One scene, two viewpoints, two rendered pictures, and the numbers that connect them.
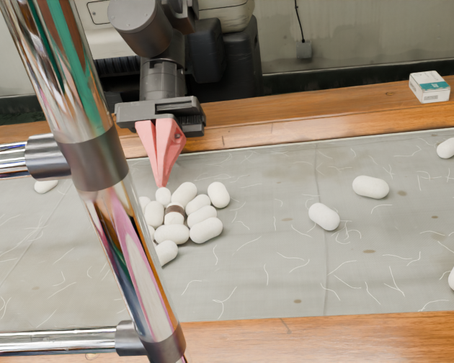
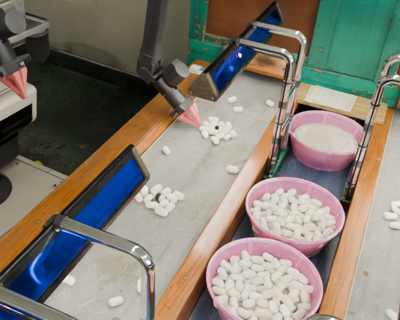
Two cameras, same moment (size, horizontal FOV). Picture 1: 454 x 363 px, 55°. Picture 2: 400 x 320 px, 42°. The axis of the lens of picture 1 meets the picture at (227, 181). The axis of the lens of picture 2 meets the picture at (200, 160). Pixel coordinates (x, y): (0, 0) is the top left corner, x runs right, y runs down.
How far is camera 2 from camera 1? 1.65 m
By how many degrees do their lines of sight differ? 63
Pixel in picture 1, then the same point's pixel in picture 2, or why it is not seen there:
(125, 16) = (183, 72)
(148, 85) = (180, 95)
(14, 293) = (225, 162)
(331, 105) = (185, 86)
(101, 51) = (5, 113)
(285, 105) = not seen: hidden behind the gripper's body
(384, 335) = not seen: hidden behind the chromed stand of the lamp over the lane
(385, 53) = not seen: outside the picture
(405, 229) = (249, 103)
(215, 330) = (269, 129)
